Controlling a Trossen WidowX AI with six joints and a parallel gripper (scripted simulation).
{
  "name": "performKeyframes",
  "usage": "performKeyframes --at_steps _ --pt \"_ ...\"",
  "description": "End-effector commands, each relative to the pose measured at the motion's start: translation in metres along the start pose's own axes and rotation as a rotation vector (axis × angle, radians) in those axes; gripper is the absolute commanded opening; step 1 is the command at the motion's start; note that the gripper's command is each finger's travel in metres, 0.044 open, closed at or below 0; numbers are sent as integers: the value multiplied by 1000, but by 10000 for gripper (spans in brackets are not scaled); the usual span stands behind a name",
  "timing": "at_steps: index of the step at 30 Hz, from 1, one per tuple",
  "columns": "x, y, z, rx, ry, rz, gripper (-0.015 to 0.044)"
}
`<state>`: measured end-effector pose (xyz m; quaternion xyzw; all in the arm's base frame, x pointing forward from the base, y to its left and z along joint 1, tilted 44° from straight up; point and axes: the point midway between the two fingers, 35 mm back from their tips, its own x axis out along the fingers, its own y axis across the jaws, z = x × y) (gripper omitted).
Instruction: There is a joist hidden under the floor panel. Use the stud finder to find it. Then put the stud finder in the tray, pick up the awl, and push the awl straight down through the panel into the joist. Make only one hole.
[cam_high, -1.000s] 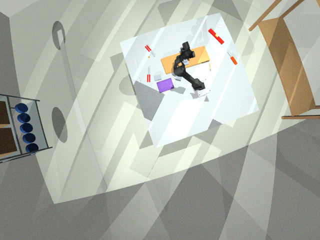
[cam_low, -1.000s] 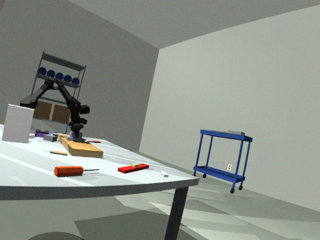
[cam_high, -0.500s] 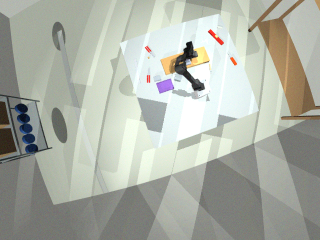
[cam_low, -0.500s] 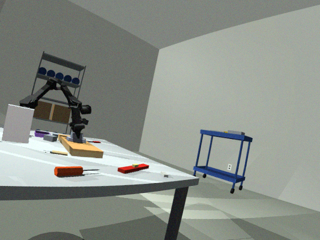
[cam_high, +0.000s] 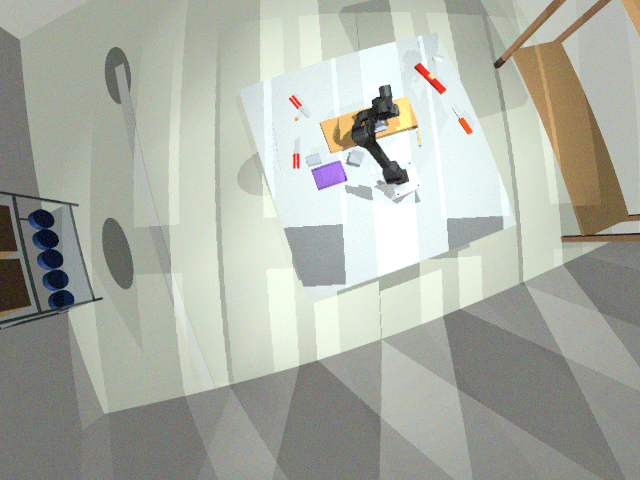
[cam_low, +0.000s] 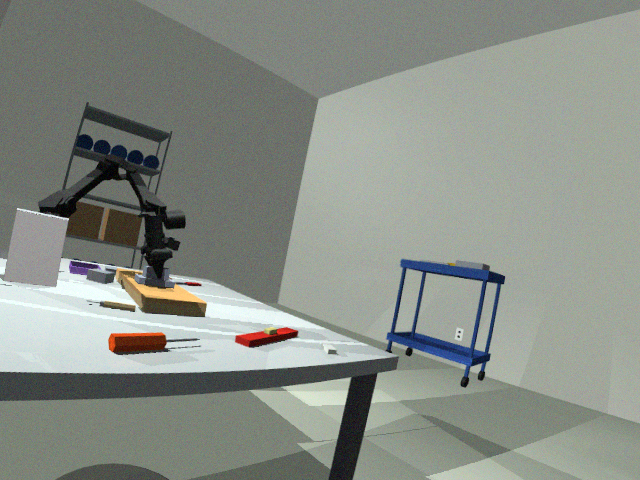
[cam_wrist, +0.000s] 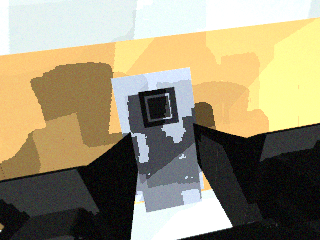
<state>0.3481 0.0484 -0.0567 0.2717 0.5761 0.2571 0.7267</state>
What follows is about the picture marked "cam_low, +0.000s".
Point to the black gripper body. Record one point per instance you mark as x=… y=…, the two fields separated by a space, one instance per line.
x=153 y=248

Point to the red flat bar with small yellow block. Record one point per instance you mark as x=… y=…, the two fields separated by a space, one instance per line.
x=264 y=337

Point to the purple open tray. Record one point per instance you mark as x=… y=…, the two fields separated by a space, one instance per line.
x=81 y=268

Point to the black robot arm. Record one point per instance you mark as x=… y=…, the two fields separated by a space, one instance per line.
x=63 y=203

